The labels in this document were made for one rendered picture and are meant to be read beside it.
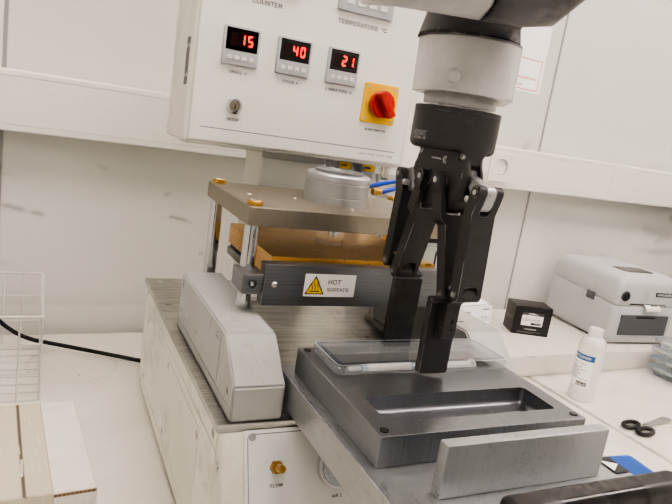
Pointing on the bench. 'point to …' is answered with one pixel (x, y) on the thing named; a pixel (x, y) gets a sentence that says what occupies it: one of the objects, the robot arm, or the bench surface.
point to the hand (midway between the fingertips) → (417, 326)
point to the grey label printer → (611, 298)
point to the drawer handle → (604, 491)
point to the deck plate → (341, 324)
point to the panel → (284, 469)
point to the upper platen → (312, 246)
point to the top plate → (312, 203)
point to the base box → (186, 424)
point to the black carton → (527, 317)
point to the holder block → (428, 407)
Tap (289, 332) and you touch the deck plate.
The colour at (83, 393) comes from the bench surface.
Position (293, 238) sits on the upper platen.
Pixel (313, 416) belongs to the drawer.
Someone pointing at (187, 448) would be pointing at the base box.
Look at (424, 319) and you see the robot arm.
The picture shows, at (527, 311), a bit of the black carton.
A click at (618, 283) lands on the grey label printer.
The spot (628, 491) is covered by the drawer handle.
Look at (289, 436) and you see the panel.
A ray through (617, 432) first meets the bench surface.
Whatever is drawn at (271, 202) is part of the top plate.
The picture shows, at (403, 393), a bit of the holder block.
